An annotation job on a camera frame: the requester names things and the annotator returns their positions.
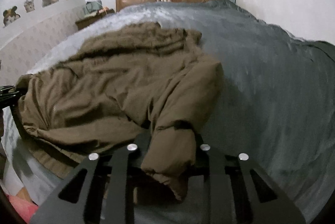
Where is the brown puffer jacket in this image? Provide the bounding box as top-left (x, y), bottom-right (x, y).
top-left (17, 22), bottom-right (223, 201)

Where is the green clothes pile on nightstand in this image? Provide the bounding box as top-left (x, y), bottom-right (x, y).
top-left (83, 0), bottom-right (103, 16)

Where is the brown white dog sticker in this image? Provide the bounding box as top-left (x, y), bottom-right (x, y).
top-left (3, 6), bottom-right (21, 26)

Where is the grey bed blanket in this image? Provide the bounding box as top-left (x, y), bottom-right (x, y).
top-left (1, 0), bottom-right (335, 224)

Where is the brown wooden nightstand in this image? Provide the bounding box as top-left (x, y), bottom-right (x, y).
top-left (75, 9), bottom-right (115, 30)

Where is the small kitten wall sticker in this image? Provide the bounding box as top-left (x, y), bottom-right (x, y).
top-left (24, 0), bottom-right (35, 13)

